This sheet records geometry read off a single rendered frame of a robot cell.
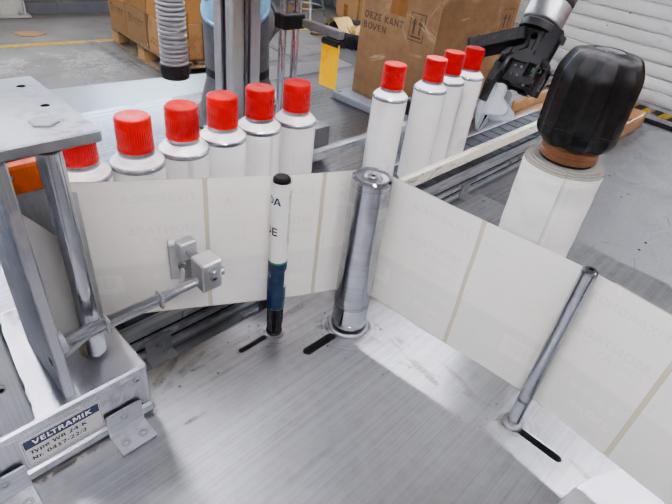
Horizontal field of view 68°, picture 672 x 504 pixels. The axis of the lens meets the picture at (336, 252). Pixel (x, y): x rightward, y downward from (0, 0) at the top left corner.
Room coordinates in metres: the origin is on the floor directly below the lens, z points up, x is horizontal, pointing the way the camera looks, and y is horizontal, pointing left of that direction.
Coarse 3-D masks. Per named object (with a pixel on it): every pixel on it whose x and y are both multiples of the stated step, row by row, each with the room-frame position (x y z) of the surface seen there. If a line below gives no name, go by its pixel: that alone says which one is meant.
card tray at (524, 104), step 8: (528, 96) 1.43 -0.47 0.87; (544, 96) 1.52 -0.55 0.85; (512, 104) 1.37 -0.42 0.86; (520, 104) 1.40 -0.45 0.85; (528, 104) 1.44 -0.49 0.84; (536, 104) 1.48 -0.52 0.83; (520, 112) 1.39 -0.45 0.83; (632, 112) 1.45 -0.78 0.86; (640, 112) 1.44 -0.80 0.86; (632, 120) 1.33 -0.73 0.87; (640, 120) 1.40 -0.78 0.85; (624, 128) 1.29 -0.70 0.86; (632, 128) 1.36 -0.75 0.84
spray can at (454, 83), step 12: (456, 60) 0.84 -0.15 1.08; (456, 72) 0.84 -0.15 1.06; (444, 84) 0.83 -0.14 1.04; (456, 84) 0.83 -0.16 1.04; (456, 96) 0.83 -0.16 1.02; (444, 108) 0.83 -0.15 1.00; (456, 108) 0.84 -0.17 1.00; (444, 120) 0.83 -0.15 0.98; (444, 132) 0.83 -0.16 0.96; (444, 144) 0.83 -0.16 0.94; (432, 156) 0.83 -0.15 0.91; (444, 156) 0.84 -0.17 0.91
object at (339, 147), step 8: (544, 80) 1.25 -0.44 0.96; (512, 96) 1.13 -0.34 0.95; (360, 136) 0.75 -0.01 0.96; (336, 144) 0.71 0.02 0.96; (344, 144) 0.72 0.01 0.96; (352, 144) 0.73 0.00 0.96; (360, 144) 0.74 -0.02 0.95; (320, 152) 0.68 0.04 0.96; (328, 152) 0.69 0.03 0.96; (336, 152) 0.70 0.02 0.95; (312, 160) 0.67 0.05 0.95
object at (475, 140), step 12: (516, 120) 1.18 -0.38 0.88; (528, 120) 1.19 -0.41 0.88; (492, 132) 1.08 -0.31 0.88; (504, 132) 1.09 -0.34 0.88; (468, 144) 0.99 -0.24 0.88; (516, 144) 1.03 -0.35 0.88; (492, 156) 0.94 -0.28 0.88; (396, 168) 0.83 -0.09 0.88; (456, 168) 0.86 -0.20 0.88; (468, 168) 0.88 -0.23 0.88; (432, 180) 0.80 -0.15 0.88; (156, 312) 0.39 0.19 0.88; (120, 324) 0.37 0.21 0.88
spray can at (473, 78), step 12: (468, 48) 0.89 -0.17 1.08; (480, 48) 0.90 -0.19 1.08; (468, 60) 0.89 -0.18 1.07; (480, 60) 0.89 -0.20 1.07; (468, 72) 0.89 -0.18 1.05; (480, 72) 0.90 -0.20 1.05; (468, 84) 0.88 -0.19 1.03; (480, 84) 0.89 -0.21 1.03; (468, 96) 0.88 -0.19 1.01; (468, 108) 0.88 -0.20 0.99; (456, 120) 0.88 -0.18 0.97; (468, 120) 0.88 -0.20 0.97; (456, 132) 0.88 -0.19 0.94; (456, 144) 0.88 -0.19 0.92
